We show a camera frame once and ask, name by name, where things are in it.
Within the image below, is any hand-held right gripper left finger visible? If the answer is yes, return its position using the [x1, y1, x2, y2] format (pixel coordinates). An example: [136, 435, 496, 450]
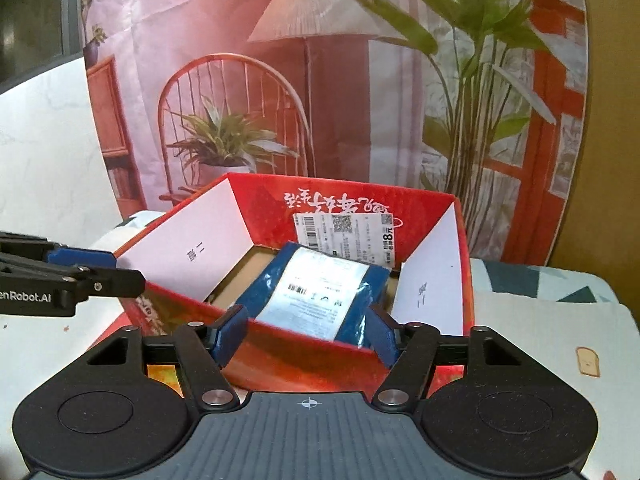
[86, 305, 250, 409]

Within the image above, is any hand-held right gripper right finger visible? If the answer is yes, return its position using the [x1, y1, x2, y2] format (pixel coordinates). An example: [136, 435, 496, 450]
[364, 305, 532, 411]

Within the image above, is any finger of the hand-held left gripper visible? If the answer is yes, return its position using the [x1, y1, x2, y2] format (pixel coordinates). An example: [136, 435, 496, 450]
[0, 232, 119, 271]
[0, 254, 147, 299]

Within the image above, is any blue plastic packet white label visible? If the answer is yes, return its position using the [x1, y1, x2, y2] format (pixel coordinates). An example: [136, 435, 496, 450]
[234, 241, 394, 349]

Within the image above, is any red strawberry print box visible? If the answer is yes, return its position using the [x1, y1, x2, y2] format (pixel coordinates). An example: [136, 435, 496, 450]
[97, 172, 476, 397]

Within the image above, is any white paper card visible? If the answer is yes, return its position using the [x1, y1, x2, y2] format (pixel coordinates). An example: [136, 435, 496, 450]
[115, 177, 257, 304]
[391, 203, 466, 339]

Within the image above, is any printed blanket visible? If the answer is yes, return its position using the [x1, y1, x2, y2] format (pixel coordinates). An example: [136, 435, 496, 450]
[0, 209, 640, 480]

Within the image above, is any wall poster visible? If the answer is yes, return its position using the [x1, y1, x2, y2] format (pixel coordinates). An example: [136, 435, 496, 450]
[79, 0, 589, 267]

